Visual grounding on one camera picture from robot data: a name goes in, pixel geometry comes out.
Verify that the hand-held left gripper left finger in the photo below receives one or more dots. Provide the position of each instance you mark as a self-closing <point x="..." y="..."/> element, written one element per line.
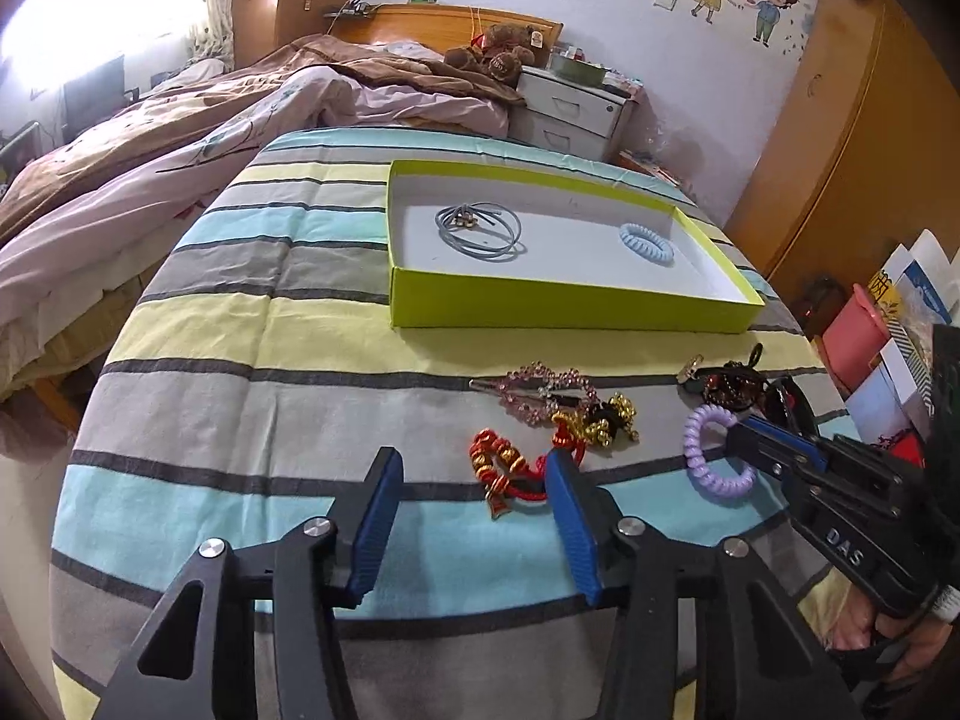
<point x="379" y="517"/>

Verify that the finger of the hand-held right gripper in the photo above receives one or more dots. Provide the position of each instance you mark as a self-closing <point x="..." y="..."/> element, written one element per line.
<point x="765" y="461"/>
<point x="780" y="439"/>

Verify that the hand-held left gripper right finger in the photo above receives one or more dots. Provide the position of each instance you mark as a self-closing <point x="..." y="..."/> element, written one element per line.
<point x="574" y="532"/>

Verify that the black headband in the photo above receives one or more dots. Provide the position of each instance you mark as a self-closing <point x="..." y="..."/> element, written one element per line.
<point x="787" y="401"/>

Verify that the dark floral hair clip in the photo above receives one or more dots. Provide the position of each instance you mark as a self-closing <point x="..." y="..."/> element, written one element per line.
<point x="724" y="386"/>

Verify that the red knot ornament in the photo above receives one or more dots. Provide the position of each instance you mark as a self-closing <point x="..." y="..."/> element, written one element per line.
<point x="570" y="431"/>

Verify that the pink rhinestone hair clip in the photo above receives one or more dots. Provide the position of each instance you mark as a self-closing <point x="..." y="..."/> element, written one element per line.
<point x="525" y="382"/>

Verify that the green cardboard box tray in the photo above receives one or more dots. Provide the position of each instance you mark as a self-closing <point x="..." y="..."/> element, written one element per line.
<point x="562" y="300"/>

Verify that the person's right hand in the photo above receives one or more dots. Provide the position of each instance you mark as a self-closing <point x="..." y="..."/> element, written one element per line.
<point x="851" y="626"/>

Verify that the pink bin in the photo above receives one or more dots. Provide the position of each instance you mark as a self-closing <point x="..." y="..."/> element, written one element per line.
<point x="855" y="337"/>

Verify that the dark red device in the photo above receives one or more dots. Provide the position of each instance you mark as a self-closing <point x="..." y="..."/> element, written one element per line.
<point x="821" y="304"/>

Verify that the white paper bag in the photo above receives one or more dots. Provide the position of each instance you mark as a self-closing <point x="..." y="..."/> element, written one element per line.
<point x="919" y="277"/>

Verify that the curved wooden wardrobe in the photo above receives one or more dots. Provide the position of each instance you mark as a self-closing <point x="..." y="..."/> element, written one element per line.
<point x="847" y="127"/>

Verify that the white nightstand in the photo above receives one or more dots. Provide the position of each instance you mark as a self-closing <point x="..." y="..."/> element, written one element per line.
<point x="570" y="109"/>

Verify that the pink duvet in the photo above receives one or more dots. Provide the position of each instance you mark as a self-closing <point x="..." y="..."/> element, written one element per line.
<point x="112" y="202"/>

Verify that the green basin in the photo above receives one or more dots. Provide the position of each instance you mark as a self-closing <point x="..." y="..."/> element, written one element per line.
<point x="577" y="71"/>

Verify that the brown blanket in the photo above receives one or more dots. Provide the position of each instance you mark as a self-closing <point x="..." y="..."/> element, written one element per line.
<point x="360" y="64"/>

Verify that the brown teddy bear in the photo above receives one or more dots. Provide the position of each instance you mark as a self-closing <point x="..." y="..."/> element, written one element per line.
<point x="499" y="45"/>

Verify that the wooden headboard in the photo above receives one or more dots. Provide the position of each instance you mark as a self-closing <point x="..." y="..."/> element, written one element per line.
<point x="435" y="22"/>

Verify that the patterned curtain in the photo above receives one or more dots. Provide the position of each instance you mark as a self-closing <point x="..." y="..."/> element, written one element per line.
<point x="217" y="7"/>

